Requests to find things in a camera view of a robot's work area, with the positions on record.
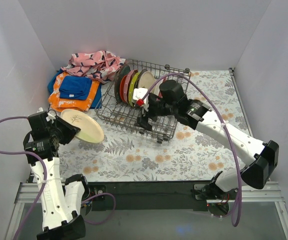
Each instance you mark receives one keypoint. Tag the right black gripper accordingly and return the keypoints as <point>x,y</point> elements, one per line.
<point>146,116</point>

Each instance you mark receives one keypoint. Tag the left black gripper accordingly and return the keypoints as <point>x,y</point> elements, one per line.
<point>67,130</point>

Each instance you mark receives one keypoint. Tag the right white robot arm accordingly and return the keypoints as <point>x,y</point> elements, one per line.
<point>259,158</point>

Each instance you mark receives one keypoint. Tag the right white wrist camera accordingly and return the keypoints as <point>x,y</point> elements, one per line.
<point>140,97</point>

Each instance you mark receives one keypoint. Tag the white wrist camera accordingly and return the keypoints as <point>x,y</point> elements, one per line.
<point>50,114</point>
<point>140,97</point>

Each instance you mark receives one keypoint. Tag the cream leaf plate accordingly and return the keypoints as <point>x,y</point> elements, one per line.
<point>90,130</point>
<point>146,79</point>

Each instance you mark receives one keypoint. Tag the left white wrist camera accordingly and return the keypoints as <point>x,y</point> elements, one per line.
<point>50,114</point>

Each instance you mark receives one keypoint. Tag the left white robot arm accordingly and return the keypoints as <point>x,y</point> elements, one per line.
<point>61,202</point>

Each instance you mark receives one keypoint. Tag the pink patterned cloth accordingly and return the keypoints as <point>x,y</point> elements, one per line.
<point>100,65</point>

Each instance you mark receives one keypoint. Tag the orange plate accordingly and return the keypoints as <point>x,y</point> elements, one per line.
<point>121,88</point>

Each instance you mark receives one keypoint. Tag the grey wire dish rack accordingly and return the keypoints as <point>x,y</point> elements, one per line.
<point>124,116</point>

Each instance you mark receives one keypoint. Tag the dark blue plate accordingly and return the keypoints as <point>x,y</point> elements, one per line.
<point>137,76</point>
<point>124,70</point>

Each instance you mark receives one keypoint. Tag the olive polka dot plate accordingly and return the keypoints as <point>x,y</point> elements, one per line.
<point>131,91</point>

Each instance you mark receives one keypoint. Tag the orange blue cloth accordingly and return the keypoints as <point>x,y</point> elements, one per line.
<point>74,92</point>

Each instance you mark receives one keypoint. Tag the pink polka dot plate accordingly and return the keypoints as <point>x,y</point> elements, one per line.
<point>127,84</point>

